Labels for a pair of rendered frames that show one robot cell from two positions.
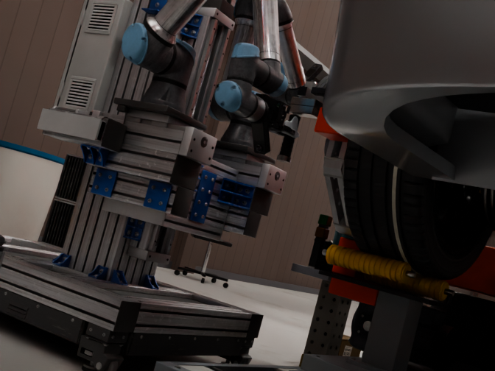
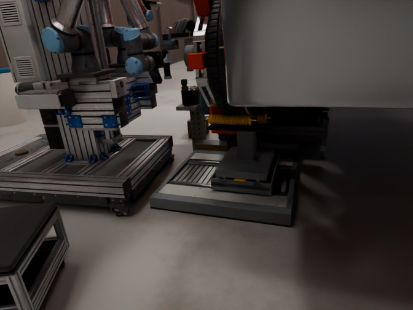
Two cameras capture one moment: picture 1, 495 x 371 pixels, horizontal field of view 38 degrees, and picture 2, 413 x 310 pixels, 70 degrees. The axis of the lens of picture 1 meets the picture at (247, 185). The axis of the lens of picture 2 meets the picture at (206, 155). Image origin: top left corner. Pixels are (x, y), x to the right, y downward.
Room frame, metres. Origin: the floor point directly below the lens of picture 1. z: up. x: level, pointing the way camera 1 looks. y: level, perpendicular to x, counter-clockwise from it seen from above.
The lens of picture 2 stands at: (0.53, 0.25, 0.96)
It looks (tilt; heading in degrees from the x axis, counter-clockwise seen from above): 22 degrees down; 342
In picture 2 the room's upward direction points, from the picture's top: 4 degrees counter-clockwise
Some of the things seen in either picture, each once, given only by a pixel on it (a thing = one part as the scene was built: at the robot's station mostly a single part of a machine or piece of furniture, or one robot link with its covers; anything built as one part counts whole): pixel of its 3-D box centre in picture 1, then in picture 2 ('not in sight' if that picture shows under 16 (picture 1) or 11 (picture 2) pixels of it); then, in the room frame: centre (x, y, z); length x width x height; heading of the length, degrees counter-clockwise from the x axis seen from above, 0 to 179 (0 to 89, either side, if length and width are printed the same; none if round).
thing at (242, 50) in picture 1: (247, 66); (135, 42); (1.98, 0.09, 0.95); 0.11 x 0.08 x 0.11; 142
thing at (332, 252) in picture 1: (367, 263); (229, 119); (2.03, -0.38, 0.51); 0.29 x 0.06 x 0.06; 52
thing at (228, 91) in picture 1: (236, 98); (137, 64); (1.96, 0.09, 0.85); 0.11 x 0.08 x 0.09; 143
